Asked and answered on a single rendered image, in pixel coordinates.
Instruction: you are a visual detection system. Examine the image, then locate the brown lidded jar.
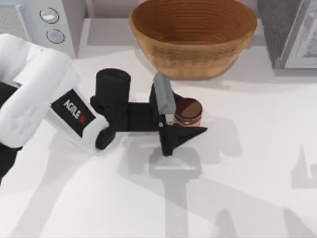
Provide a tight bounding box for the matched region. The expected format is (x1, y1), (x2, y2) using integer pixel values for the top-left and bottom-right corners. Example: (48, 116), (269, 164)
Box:
(173, 97), (203, 128)

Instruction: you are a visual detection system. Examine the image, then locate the brown woven basket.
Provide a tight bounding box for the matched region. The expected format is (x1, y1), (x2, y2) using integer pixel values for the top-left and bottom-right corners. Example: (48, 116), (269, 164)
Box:
(128, 0), (258, 81)

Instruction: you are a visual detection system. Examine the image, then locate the pale microwave oven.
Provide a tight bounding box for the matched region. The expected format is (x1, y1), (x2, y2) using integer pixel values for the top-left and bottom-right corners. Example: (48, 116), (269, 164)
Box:
(0, 0), (80, 60)

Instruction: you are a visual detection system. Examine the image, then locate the small round microwave knob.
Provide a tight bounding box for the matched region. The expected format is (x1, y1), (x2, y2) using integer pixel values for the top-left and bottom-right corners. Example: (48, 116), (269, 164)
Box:
(46, 28), (66, 44)

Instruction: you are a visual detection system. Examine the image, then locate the large round microwave knob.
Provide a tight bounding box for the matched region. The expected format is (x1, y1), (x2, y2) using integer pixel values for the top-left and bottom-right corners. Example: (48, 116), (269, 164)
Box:
(39, 7), (60, 25)

